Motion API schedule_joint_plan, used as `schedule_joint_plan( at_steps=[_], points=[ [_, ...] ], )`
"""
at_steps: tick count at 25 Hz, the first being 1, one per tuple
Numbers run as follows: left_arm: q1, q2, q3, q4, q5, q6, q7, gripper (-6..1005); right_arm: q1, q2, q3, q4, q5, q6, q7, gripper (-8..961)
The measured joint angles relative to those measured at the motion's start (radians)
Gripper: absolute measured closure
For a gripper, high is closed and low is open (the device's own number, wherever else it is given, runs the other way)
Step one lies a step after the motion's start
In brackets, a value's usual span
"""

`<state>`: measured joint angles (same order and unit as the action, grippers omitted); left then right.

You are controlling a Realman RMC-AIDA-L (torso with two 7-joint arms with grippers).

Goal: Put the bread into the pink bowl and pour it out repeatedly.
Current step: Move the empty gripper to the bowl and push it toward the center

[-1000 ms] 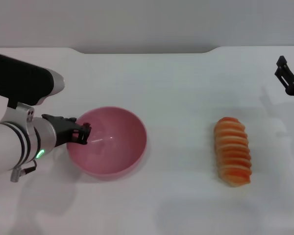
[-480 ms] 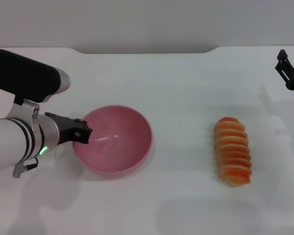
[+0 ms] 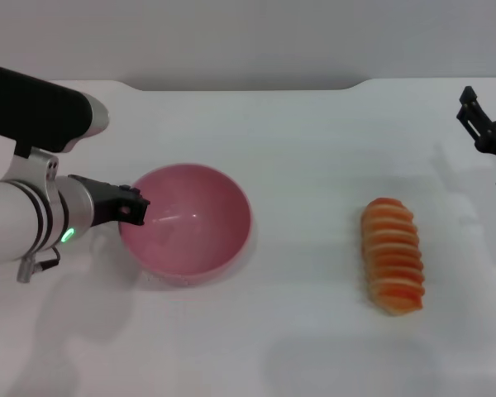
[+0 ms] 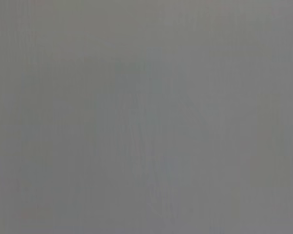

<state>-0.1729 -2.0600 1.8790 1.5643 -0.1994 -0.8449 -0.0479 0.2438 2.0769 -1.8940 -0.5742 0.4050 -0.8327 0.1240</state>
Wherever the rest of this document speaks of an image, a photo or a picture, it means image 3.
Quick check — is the orange ridged bread loaf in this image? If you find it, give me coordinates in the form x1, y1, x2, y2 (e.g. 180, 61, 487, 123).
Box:
360, 197, 426, 318

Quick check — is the pink plastic bowl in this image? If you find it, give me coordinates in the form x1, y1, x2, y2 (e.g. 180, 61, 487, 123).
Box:
117, 164, 255, 287

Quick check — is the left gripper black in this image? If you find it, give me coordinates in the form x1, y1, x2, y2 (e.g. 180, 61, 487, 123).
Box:
68, 174, 151, 229

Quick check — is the left silver camera bracket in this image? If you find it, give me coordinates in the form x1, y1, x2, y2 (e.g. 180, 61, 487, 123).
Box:
7, 147, 60, 185

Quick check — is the left arm cable with plug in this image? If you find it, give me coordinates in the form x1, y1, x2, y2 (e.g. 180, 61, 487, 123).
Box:
16, 246, 62, 285

